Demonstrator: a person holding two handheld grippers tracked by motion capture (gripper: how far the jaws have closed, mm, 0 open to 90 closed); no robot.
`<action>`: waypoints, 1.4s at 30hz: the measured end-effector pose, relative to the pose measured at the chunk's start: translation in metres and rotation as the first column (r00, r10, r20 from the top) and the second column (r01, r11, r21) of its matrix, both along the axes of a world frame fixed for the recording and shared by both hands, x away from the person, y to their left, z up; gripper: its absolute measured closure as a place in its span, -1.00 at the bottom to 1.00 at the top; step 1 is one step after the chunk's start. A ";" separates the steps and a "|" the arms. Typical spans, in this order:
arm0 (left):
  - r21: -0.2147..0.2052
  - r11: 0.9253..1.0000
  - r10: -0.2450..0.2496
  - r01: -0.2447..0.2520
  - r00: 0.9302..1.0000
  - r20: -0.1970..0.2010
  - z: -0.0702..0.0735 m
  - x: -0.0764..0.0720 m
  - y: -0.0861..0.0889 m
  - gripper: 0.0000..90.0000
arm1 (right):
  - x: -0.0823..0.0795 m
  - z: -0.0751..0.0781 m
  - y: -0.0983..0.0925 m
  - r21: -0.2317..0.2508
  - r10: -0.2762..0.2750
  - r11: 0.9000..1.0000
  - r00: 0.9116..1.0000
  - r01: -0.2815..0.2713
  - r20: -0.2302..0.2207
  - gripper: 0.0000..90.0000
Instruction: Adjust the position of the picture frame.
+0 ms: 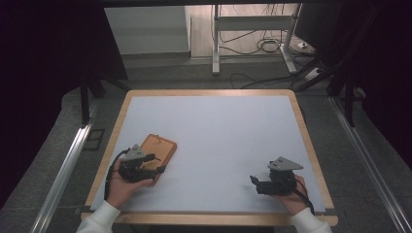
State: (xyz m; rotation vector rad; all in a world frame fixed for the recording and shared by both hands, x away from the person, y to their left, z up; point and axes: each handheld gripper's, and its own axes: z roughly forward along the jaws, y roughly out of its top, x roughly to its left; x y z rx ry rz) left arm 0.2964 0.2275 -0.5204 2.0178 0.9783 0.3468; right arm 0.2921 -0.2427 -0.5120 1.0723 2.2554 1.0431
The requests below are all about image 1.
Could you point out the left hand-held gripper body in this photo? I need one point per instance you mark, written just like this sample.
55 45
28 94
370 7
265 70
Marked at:
131 168

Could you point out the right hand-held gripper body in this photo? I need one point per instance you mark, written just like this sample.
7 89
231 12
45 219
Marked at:
280 184

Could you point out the wooden picture frame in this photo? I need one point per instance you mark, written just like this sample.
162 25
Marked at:
160 149

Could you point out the person's left hand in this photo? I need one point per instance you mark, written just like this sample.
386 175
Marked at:
121 189

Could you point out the person's right hand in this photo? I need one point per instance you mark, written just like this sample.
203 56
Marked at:
298 200

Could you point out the dark floor grate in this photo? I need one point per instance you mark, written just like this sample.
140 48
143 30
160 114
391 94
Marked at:
94 139

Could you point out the white table mat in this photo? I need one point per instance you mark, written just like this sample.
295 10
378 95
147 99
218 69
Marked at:
213 142

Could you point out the black metal stand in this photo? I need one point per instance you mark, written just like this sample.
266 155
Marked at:
349 106
85 103

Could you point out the white power strip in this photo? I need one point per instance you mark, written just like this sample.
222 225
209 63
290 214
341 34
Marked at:
313 74

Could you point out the dark curtain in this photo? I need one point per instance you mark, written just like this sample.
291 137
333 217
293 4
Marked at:
385 71
42 81

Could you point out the white cabinet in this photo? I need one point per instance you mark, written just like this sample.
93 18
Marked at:
147 30

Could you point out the small white plug adapter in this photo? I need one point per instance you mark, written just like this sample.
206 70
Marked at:
302 45

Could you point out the aluminium floor rail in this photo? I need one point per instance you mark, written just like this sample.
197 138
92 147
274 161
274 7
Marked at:
372 168
64 174

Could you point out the white desk frame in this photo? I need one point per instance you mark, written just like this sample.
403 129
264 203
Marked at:
252 23

